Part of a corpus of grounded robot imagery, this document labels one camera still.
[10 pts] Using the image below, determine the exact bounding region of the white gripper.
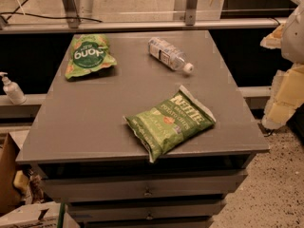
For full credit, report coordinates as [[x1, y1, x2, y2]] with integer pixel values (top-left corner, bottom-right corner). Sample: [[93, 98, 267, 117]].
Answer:
[[260, 2, 304, 129]]

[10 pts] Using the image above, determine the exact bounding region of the clear plastic water bottle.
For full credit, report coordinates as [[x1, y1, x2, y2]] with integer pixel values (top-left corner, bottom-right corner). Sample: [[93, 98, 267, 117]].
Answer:
[[148, 37, 194, 74]]

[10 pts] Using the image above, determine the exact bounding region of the green rice chip bag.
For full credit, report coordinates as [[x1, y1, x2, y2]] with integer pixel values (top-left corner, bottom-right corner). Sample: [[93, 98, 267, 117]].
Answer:
[[65, 34, 117, 80]]

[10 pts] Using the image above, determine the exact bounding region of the white cardboard box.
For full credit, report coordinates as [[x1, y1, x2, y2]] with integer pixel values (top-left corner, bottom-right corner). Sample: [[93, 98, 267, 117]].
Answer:
[[0, 201, 81, 228]]

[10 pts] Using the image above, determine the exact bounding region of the grey drawer cabinet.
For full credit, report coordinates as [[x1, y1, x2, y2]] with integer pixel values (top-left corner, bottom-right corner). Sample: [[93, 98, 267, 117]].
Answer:
[[15, 30, 271, 228]]

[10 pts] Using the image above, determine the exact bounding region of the metal rail frame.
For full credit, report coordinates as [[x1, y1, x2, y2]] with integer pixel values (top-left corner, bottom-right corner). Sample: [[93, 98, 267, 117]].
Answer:
[[0, 0, 303, 34]]

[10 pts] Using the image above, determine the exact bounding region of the green Kettle potato chip bag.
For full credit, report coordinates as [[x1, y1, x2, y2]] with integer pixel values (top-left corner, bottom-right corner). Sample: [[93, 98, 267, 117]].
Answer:
[[124, 85, 216, 162]]

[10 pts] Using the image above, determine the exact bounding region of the black cable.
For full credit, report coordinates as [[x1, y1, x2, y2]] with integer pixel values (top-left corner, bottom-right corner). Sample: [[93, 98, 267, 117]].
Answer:
[[0, 0, 104, 24]]

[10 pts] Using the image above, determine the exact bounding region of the brown cardboard box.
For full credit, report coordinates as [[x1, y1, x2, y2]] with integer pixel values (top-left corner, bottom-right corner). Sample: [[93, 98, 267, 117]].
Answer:
[[0, 134, 21, 215]]

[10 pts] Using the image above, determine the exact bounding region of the white pump dispenser bottle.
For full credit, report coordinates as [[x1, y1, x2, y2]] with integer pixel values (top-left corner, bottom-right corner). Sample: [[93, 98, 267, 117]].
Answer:
[[0, 72, 26, 105]]

